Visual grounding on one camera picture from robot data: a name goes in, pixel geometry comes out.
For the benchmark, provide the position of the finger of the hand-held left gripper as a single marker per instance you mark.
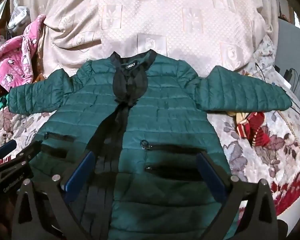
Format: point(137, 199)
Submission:
point(27, 153)
point(7, 148)

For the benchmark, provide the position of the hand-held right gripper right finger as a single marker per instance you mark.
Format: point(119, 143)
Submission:
point(213, 177)

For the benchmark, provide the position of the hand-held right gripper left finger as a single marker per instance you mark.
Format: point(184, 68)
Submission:
point(78, 177)

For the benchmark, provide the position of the green puffer jacket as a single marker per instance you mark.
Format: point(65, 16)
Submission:
point(155, 120)

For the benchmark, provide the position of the green knitted cloth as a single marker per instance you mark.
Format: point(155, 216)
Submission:
point(1, 103)

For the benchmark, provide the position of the floral bed sheet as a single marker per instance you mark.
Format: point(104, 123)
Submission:
point(255, 160)

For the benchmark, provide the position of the red yellow patterned blanket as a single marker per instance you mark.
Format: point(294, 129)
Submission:
point(255, 130)

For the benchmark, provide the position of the orange patterned cloth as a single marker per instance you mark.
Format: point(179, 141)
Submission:
point(39, 76)

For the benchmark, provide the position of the pink printed blanket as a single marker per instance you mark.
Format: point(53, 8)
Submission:
point(13, 57)

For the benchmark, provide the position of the black power adapter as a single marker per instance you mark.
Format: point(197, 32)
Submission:
point(288, 74)

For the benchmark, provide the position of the white plastic bag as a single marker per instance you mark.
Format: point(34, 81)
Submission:
point(18, 15)

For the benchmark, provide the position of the grey cabinet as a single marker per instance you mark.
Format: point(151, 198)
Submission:
point(293, 52)

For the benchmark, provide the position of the cream embossed blanket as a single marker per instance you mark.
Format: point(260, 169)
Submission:
point(150, 17)

